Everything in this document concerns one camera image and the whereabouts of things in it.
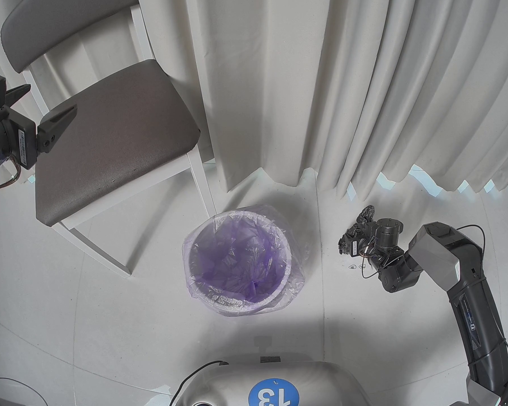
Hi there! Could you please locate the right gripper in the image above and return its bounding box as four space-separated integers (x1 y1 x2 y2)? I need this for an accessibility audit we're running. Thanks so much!
348 233 380 264

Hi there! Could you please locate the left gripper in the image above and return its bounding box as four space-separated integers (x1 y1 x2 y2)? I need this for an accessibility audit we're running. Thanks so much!
0 83 78 171

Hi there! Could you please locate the black plastic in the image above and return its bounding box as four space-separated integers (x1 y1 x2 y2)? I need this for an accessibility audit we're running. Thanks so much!
338 205 375 256

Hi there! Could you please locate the purple plastic bag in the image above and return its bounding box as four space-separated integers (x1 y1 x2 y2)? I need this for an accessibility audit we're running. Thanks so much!
182 206 310 317

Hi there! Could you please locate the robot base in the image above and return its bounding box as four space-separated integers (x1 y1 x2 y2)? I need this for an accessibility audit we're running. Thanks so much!
169 351 371 406

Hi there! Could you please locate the white trash bin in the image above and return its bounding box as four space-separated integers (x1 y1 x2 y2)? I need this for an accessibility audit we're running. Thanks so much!
188 210 295 317

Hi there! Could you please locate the white chair grey cushion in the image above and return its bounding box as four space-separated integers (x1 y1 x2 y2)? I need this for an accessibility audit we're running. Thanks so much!
0 0 216 277

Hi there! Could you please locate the white curtain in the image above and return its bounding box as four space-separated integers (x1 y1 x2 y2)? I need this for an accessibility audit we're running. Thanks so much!
0 0 508 204

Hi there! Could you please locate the black cable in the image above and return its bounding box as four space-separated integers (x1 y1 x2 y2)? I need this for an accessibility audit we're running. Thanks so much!
169 360 230 406

